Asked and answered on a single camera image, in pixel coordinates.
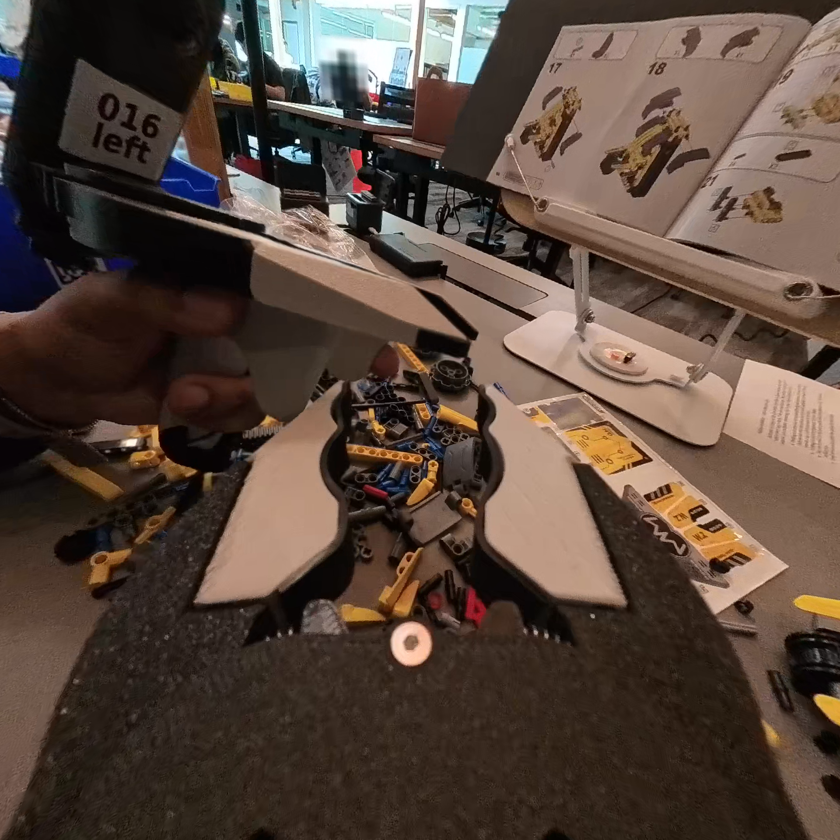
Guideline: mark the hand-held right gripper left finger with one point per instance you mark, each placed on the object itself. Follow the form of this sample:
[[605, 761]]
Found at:
[[275, 512]]

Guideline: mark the long yellow toy beam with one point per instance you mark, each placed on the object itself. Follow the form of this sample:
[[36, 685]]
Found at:
[[410, 358]]

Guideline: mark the toy instruction booklet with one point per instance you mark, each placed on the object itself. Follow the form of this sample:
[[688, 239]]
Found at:
[[656, 131]]

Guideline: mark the yellow flat toy beam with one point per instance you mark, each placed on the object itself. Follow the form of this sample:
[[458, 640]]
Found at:
[[85, 474]]

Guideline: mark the yellow grey toy model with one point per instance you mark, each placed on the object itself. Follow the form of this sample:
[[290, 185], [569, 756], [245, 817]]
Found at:
[[814, 656]]

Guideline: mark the dark grey toy gear wheel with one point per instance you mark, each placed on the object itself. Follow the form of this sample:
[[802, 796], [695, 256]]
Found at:
[[451, 374]]

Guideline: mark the white book stand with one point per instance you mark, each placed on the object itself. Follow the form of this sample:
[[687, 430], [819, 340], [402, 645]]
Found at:
[[656, 394]]

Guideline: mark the scattered black yellow toy connectors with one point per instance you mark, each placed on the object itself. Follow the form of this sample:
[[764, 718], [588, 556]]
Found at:
[[151, 525]]

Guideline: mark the yellow grey sticker sheet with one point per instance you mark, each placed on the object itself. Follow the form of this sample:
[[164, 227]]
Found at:
[[689, 518]]

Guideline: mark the person's left forearm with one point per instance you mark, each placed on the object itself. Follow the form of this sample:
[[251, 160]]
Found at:
[[26, 426]]

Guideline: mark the printed paper sheet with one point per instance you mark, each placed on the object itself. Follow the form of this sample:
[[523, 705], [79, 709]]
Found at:
[[787, 420]]

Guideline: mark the pile of toy building pieces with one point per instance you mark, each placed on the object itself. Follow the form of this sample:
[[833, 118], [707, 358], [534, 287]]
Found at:
[[394, 459]]

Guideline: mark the grey toy axle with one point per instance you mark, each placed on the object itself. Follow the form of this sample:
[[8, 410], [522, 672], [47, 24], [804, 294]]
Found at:
[[738, 625]]

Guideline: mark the black metal pole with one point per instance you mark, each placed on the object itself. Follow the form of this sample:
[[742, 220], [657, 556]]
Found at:
[[259, 98]]

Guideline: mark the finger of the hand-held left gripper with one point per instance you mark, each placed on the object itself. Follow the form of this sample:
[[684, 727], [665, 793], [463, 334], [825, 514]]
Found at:
[[341, 289]]

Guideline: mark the black box device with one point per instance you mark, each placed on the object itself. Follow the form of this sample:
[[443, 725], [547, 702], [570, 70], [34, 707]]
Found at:
[[364, 211]]

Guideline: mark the person's left hand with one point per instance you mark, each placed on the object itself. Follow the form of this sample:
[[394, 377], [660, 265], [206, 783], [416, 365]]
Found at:
[[98, 348]]

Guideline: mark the black toy pin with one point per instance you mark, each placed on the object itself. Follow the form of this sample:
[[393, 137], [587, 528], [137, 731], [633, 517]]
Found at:
[[781, 690]]

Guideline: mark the clear plastic bag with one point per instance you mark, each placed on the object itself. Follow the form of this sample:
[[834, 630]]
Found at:
[[289, 223]]

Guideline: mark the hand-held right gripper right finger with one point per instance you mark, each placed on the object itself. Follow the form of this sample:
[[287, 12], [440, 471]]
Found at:
[[544, 518]]

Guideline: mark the wooden background desk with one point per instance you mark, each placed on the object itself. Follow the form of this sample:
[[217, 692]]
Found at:
[[315, 111]]

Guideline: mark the black power adapter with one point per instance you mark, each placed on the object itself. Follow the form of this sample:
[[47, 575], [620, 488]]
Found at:
[[407, 253]]

